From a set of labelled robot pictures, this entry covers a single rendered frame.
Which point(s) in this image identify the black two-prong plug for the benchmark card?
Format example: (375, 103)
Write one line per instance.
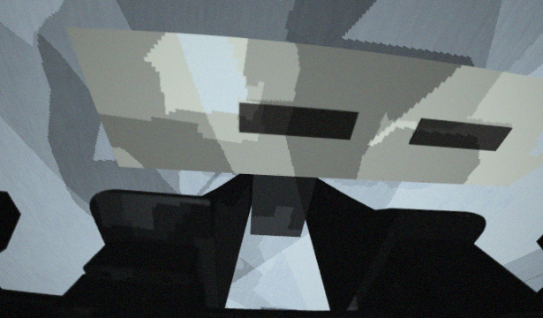
(280, 204)

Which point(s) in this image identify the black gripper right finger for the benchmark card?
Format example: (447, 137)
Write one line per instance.
(351, 241)

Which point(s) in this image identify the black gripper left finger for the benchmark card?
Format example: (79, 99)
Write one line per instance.
(214, 222)

